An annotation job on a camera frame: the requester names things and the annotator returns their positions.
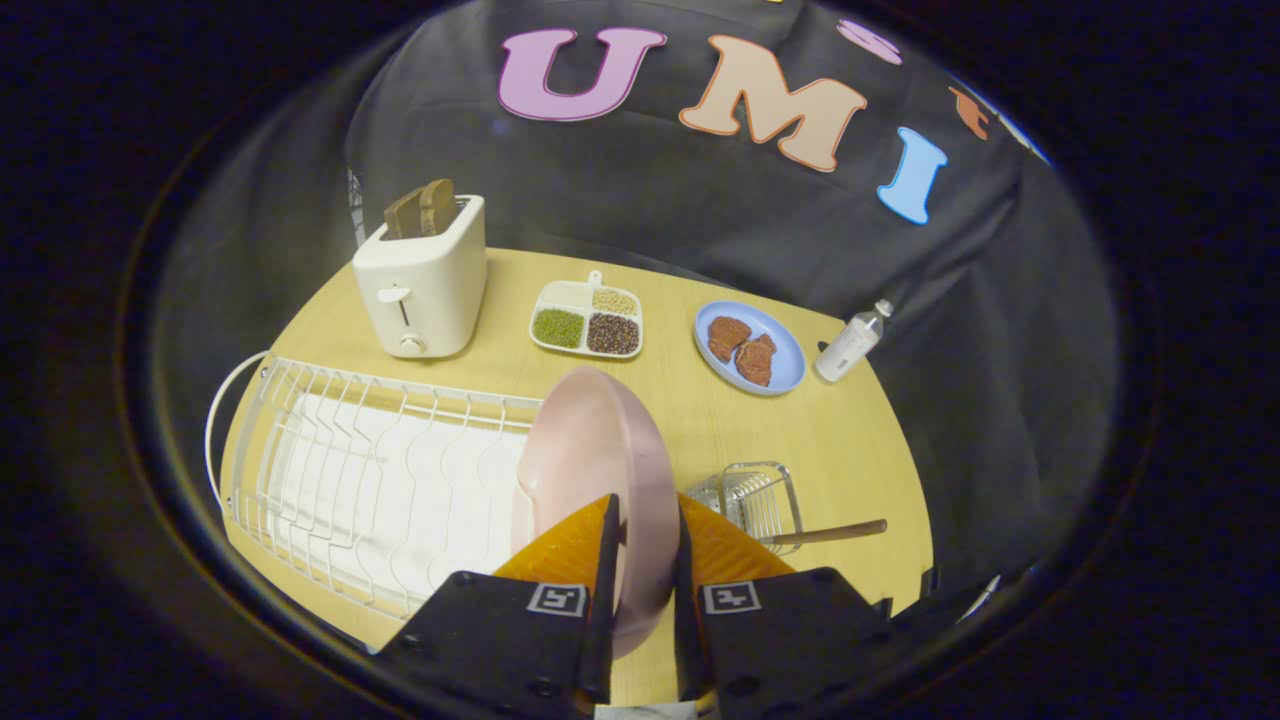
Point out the pink plate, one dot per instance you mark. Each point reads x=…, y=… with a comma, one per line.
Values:
x=600, y=450

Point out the brown toast slice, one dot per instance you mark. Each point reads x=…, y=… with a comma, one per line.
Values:
x=438, y=205
x=402, y=214

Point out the brown meat piece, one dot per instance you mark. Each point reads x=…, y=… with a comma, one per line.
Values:
x=727, y=336
x=756, y=360

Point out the white divided tray with beans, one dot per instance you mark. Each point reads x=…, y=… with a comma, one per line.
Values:
x=588, y=320

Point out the blue plate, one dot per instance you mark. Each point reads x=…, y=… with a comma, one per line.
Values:
x=790, y=360

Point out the white plastic bottle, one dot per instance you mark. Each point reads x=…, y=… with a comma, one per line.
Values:
x=848, y=345

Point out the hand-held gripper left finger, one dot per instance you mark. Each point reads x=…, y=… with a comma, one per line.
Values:
x=603, y=600

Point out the black backdrop cloth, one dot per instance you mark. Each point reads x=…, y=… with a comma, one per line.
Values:
x=700, y=180

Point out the cream toaster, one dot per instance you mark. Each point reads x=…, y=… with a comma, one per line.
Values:
x=420, y=290

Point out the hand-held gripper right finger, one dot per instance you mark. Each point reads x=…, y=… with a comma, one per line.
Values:
x=686, y=620

